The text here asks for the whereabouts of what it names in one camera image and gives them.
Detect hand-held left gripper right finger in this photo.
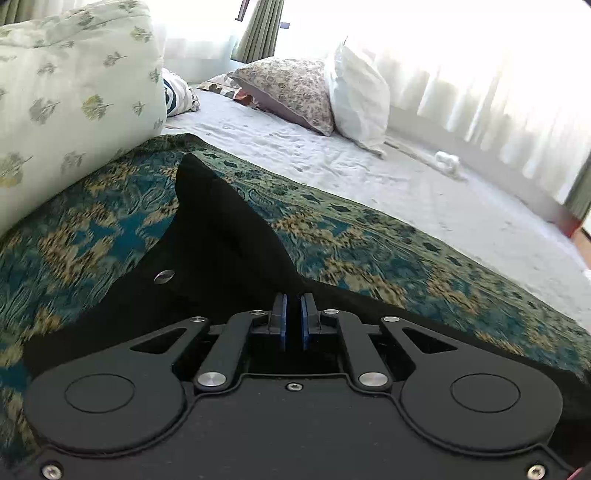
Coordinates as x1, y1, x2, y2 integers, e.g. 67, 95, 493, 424
301, 293, 463, 391

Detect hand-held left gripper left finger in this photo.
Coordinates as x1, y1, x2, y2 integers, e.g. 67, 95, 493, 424
129, 294, 288, 394

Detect black pants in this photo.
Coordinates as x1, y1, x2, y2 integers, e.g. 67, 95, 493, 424
23, 152, 591, 469

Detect teal gold patterned blanket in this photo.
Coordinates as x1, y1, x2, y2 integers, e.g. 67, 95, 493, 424
0, 133, 591, 469

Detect white bed sheet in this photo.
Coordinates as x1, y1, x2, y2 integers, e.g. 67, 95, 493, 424
159, 85, 591, 330

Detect white rolled cloth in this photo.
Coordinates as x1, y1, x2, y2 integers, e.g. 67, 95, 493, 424
433, 151, 463, 180

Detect grey floral pillow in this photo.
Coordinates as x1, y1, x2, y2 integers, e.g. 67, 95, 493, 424
227, 58, 336, 136

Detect white pillow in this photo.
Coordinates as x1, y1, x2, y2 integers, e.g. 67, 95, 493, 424
324, 39, 391, 156

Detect orange floral pillow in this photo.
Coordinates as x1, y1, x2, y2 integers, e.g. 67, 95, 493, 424
198, 74, 259, 108

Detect navy white striped cloth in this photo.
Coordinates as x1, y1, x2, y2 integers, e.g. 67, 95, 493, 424
161, 68, 201, 117

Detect green curtain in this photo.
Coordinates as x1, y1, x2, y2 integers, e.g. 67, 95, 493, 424
231, 0, 285, 64
0, 0, 63, 25
564, 170, 591, 228

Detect white sheer curtain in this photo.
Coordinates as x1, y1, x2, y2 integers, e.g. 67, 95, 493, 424
360, 0, 591, 205
150, 0, 252, 72

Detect pale green leaf-print pillow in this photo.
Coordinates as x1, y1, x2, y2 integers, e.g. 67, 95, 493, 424
0, 0, 168, 238

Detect white bed frame board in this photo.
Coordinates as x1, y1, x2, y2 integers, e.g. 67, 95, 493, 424
385, 107, 574, 225

